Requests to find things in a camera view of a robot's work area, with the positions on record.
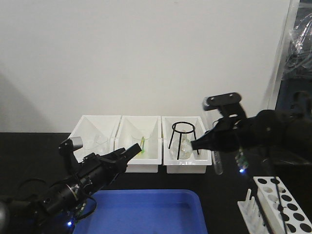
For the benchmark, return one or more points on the yellow plastic spatula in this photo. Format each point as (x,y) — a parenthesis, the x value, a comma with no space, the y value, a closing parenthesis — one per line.
(140,154)

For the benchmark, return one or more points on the glass conical flask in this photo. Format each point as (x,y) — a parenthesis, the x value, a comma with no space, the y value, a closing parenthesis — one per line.
(181,147)

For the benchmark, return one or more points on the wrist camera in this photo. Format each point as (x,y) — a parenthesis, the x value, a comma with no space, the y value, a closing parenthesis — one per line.
(66,150)
(228,105)

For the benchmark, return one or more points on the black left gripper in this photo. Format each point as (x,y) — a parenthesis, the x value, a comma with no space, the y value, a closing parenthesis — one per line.
(96,172)

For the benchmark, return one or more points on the clear glass test tube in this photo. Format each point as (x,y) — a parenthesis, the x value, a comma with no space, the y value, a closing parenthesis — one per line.
(216,155)

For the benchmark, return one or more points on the right white storage bin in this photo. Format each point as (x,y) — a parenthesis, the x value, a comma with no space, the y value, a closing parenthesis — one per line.
(199,159)

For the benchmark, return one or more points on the plastic bag of tubes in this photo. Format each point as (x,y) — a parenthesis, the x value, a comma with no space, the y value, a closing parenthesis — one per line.
(299,59)

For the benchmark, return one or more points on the white storage bin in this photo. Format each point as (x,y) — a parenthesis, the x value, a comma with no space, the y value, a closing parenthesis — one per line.
(199,159)
(145,131)
(91,125)

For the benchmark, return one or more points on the glass beaker in middle bin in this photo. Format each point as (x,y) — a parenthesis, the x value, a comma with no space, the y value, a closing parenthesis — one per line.
(137,138)

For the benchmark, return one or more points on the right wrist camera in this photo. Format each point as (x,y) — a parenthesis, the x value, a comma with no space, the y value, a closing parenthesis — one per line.
(228,105)

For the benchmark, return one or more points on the left white storage bin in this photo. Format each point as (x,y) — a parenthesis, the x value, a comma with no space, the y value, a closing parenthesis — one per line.
(91,125)

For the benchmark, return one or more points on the blue plastic tray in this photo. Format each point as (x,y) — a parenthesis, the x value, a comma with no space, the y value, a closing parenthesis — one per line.
(159,211)

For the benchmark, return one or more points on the grey pegboard drying rack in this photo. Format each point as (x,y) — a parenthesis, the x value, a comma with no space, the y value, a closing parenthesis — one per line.
(292,97)

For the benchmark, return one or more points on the middle white storage bin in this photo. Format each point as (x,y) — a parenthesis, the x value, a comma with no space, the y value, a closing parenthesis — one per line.
(145,131)

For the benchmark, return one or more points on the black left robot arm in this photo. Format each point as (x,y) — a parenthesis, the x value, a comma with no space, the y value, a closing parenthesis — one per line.
(38,209)

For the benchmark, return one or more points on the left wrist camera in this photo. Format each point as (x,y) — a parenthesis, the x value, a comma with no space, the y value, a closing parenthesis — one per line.
(66,150)

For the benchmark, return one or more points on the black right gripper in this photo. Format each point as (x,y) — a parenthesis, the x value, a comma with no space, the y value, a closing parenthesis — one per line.
(228,135)

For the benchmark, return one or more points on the green plastic spatula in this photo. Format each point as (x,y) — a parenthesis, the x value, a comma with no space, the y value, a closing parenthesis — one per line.
(142,144)

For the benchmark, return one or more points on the white test tube rack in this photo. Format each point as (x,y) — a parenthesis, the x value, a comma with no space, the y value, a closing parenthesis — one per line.
(273,210)

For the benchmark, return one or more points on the small glass beakers left bin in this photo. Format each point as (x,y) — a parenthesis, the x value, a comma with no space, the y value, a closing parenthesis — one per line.
(97,145)

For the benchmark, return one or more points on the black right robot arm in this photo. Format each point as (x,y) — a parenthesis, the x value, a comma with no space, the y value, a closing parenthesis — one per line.
(291,131)

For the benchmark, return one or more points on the black wire tripod stand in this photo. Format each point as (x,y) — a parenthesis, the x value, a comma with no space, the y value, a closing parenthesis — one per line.
(182,127)

